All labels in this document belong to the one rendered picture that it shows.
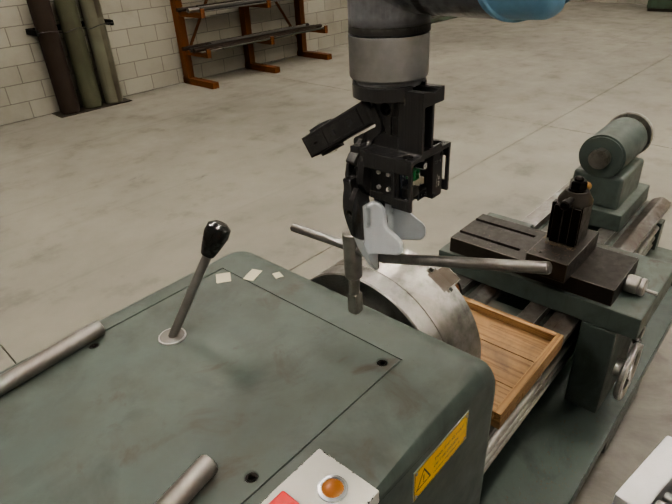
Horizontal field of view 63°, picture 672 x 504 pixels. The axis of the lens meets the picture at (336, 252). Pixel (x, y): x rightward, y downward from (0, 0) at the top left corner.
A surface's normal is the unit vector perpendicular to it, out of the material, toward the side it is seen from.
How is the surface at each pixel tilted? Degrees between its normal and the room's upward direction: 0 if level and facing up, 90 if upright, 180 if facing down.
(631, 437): 0
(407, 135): 90
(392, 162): 90
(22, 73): 90
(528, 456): 0
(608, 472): 0
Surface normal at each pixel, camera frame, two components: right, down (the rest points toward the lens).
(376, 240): -0.65, 0.41
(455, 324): 0.60, -0.22
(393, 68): 0.10, 0.50
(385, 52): -0.21, 0.50
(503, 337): -0.05, -0.86
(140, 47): 0.73, 0.32
